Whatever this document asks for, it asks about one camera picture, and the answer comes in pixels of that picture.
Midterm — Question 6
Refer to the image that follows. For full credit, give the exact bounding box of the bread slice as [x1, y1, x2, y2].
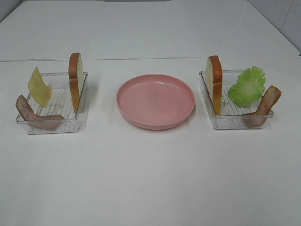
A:
[205, 55, 222, 115]
[68, 52, 85, 112]

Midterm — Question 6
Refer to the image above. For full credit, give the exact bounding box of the bacon strip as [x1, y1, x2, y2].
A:
[243, 86, 282, 128]
[16, 95, 64, 131]

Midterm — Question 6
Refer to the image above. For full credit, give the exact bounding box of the green lettuce leaf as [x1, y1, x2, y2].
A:
[228, 66, 266, 106]

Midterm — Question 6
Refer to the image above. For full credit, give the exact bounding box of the pink round plate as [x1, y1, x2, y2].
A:
[116, 74, 195, 130]

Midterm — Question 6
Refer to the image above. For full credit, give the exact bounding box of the clear right plastic tray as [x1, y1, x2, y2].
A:
[199, 70, 274, 129]

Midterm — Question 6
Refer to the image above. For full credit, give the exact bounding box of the clear plastic tray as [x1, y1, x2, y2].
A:
[199, 70, 274, 129]
[16, 72, 89, 134]

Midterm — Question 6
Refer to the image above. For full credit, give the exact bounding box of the clear left plastic tray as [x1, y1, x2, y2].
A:
[16, 72, 89, 134]

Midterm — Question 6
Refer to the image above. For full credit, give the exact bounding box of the yellow cheese slice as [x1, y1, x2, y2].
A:
[28, 67, 52, 107]

